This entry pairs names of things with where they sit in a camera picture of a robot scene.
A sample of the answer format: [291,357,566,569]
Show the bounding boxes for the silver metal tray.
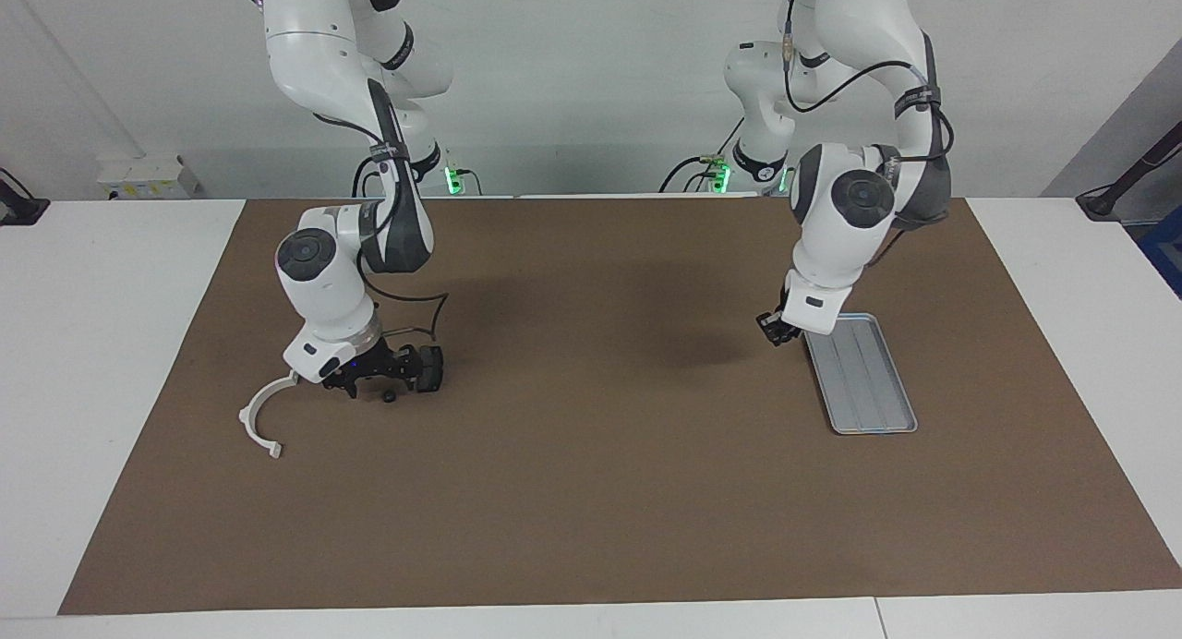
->
[802,313,919,436]

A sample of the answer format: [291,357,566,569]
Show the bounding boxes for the brown table mat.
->
[57,196,1182,615]

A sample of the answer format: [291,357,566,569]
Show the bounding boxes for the black table clamp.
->
[0,168,50,226]

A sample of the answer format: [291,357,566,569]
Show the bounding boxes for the blue bin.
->
[1138,216,1182,298]

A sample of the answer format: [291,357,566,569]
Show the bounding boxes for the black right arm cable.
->
[314,113,451,344]

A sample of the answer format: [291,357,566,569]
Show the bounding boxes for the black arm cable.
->
[780,0,957,271]
[314,113,451,344]

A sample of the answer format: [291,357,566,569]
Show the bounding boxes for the white semicircular bracket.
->
[238,371,301,460]

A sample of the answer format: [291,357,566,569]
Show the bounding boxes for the black left base cable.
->
[659,113,747,195]

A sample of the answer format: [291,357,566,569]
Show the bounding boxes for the black base cable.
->
[659,113,747,195]
[352,155,481,198]

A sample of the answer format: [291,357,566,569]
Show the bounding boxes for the black right base cable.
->
[352,155,481,198]

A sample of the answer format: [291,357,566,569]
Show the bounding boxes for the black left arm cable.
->
[780,0,957,271]

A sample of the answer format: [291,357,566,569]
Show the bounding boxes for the white wall box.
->
[97,154,199,199]

